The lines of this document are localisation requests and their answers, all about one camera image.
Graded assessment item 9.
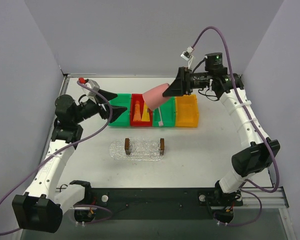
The front aluminium rail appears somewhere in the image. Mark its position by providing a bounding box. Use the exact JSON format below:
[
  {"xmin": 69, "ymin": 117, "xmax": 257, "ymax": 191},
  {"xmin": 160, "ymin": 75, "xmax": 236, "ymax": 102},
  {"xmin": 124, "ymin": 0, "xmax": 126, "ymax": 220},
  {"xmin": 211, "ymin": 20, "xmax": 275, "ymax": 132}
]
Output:
[{"xmin": 19, "ymin": 186, "xmax": 290, "ymax": 211}]

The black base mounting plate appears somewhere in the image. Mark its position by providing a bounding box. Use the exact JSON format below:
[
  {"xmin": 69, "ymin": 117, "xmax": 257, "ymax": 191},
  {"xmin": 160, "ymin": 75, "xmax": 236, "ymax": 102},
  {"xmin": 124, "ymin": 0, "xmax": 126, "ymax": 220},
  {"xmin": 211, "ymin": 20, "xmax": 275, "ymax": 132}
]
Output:
[{"xmin": 73, "ymin": 187, "xmax": 243, "ymax": 223}]

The purple cable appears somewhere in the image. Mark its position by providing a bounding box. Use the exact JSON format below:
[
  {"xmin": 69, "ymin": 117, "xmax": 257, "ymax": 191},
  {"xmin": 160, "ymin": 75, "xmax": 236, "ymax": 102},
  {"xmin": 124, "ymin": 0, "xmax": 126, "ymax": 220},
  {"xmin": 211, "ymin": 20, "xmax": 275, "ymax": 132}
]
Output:
[
  {"xmin": 189, "ymin": 25, "xmax": 282, "ymax": 227},
  {"xmin": 0, "ymin": 82, "xmax": 113, "ymax": 236}
]

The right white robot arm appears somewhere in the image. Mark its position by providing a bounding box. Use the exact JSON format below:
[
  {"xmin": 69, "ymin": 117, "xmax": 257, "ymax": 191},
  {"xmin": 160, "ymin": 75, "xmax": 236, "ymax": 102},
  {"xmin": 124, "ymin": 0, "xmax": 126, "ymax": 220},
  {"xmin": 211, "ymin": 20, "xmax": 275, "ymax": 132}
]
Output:
[{"xmin": 162, "ymin": 52, "xmax": 280, "ymax": 196}]

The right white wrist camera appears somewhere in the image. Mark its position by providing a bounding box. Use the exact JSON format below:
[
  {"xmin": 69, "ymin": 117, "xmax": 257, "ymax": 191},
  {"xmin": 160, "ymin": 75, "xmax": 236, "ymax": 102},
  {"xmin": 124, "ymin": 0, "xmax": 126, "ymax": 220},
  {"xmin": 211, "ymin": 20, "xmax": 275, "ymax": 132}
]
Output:
[{"xmin": 180, "ymin": 51, "xmax": 193, "ymax": 62}]

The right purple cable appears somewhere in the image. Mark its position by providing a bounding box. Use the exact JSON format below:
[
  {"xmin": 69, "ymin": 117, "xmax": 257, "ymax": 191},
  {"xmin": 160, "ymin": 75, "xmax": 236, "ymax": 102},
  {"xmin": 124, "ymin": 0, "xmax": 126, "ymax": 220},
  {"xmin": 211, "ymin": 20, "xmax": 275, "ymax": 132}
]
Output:
[{"xmin": 189, "ymin": 25, "xmax": 282, "ymax": 227}]

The pink plastic cup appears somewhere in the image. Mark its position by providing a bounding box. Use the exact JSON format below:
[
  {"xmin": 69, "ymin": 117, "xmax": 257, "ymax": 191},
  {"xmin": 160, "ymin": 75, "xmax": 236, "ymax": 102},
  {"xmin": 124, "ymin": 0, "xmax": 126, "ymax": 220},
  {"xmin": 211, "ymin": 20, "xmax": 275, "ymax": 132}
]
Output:
[{"xmin": 142, "ymin": 83, "xmax": 171, "ymax": 111}]

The left brown tray handle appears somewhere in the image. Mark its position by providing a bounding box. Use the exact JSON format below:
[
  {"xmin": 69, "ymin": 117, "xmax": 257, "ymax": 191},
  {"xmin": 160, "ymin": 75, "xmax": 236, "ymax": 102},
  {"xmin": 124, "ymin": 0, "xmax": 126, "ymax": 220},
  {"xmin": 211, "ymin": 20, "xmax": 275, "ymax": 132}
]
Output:
[{"xmin": 124, "ymin": 138, "xmax": 131, "ymax": 155}]

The orange plastic bin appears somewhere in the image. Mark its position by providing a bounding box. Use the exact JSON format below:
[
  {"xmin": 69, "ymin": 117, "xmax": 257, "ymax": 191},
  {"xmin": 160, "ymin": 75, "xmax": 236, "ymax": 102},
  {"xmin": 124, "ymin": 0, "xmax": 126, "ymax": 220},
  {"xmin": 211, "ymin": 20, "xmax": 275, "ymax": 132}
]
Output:
[{"xmin": 175, "ymin": 94, "xmax": 200, "ymax": 128}]

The aluminium table edge rail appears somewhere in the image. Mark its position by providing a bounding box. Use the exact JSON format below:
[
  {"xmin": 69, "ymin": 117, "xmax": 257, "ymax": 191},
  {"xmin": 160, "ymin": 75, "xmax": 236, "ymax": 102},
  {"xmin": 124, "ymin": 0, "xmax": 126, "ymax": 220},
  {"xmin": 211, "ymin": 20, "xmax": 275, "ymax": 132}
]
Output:
[{"xmin": 57, "ymin": 73, "xmax": 243, "ymax": 101}]

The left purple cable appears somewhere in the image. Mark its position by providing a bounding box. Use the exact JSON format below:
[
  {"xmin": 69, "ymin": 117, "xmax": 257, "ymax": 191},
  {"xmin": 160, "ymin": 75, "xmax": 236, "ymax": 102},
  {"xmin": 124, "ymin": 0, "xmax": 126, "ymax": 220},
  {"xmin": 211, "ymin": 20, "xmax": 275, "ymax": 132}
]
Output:
[{"xmin": 0, "ymin": 82, "xmax": 113, "ymax": 236}]

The red plastic bin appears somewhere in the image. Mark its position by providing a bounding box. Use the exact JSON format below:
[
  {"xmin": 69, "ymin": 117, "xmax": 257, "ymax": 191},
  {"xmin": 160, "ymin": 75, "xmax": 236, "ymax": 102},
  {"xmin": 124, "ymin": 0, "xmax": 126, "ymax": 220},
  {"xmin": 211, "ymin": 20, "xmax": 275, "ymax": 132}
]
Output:
[{"xmin": 129, "ymin": 93, "xmax": 153, "ymax": 127}]

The yellow toothpaste tube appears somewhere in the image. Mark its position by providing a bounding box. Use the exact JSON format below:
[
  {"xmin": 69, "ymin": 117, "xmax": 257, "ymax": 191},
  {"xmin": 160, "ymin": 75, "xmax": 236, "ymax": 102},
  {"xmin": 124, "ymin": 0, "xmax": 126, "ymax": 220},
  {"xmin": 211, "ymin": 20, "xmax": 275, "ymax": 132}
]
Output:
[{"xmin": 141, "ymin": 103, "xmax": 151, "ymax": 122}]

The right brown tray handle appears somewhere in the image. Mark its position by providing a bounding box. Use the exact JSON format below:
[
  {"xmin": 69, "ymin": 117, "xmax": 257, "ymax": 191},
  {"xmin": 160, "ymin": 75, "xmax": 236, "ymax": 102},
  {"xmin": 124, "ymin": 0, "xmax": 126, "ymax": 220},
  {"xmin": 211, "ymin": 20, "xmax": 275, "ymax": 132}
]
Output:
[{"xmin": 159, "ymin": 138, "xmax": 165, "ymax": 156}]

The white toothbrush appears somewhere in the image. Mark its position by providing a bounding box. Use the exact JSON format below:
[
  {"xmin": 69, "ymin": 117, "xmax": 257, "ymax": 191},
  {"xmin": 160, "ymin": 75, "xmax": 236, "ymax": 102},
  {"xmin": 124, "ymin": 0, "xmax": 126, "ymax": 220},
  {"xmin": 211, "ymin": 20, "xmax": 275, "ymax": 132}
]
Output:
[{"xmin": 158, "ymin": 107, "xmax": 164, "ymax": 127}]

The green plastic bin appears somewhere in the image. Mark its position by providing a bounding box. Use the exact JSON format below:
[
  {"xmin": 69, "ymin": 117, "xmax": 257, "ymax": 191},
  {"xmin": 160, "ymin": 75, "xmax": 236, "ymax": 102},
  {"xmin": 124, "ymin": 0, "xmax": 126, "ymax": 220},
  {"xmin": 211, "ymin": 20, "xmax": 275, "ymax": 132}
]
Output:
[
  {"xmin": 152, "ymin": 97, "xmax": 176, "ymax": 128},
  {"xmin": 109, "ymin": 93, "xmax": 132, "ymax": 127}
]

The brown tray handle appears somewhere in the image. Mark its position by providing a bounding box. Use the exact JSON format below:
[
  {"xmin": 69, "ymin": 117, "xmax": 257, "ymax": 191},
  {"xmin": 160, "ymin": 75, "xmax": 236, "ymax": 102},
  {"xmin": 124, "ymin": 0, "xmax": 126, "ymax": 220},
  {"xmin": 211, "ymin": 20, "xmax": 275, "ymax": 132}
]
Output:
[
  {"xmin": 124, "ymin": 138, "xmax": 131, "ymax": 155},
  {"xmin": 159, "ymin": 138, "xmax": 165, "ymax": 156}
]

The orange toothpaste tube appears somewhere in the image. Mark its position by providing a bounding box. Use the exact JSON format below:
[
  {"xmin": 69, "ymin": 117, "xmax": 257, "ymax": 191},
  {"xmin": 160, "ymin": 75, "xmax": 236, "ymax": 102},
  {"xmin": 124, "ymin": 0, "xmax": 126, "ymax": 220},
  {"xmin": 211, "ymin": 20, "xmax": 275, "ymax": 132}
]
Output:
[{"xmin": 132, "ymin": 100, "xmax": 142, "ymax": 122}]

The clear textured glass tray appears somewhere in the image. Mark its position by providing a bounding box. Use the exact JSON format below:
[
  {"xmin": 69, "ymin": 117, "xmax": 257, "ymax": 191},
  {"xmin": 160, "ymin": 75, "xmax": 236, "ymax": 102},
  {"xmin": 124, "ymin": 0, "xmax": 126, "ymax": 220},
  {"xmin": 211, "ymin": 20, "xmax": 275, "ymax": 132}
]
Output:
[{"xmin": 108, "ymin": 137, "xmax": 165, "ymax": 162}]

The left green plastic bin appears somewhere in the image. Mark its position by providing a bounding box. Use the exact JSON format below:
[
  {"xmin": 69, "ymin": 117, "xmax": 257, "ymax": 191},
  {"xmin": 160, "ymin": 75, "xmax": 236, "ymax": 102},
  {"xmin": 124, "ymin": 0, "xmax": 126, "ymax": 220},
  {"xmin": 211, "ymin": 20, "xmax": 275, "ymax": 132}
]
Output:
[{"xmin": 109, "ymin": 93, "xmax": 132, "ymax": 127}]

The right green plastic bin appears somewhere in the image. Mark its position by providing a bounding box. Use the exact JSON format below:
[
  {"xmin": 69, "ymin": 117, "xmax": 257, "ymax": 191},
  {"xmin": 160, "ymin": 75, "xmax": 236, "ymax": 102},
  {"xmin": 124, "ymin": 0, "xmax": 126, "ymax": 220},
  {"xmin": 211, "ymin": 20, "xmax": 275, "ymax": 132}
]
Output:
[{"xmin": 152, "ymin": 97, "xmax": 176, "ymax": 128}]

